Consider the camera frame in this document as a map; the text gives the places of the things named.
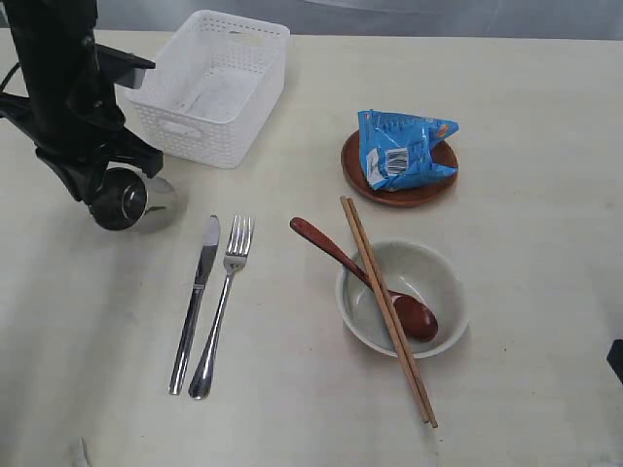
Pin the white perforated plastic basket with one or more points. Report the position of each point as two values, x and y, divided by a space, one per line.
215 83

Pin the silver table knife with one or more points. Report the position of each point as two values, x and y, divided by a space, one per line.
207 257

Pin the brown wooden spoon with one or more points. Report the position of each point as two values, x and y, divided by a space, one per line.
417 320

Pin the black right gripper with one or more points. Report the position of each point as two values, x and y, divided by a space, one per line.
614 357

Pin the wooden chopstick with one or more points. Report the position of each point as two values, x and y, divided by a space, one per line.
406 359
399 327

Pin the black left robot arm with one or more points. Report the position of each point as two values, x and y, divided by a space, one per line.
70 111

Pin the blue snack bag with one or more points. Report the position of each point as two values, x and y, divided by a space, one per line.
395 150

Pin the speckled white bowl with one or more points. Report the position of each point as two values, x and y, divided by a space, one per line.
416 270

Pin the silver fork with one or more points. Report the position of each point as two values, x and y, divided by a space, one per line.
235 258

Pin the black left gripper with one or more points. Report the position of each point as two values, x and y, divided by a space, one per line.
81 159

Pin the brown round plate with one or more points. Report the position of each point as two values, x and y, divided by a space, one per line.
403 199

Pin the shiny metal tray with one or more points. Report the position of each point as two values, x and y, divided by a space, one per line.
130 201

